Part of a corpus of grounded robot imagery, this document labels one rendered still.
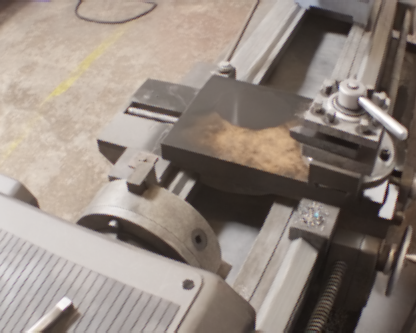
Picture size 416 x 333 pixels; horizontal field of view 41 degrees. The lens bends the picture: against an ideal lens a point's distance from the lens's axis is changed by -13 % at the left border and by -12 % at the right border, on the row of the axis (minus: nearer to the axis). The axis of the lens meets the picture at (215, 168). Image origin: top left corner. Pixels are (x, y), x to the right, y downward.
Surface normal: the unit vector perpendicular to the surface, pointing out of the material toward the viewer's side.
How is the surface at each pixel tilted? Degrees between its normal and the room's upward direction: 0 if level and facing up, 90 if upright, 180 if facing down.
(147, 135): 0
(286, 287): 36
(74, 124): 0
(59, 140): 0
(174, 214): 30
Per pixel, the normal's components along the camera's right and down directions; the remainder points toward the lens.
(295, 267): 0.53, -0.45
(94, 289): -0.01, -0.73
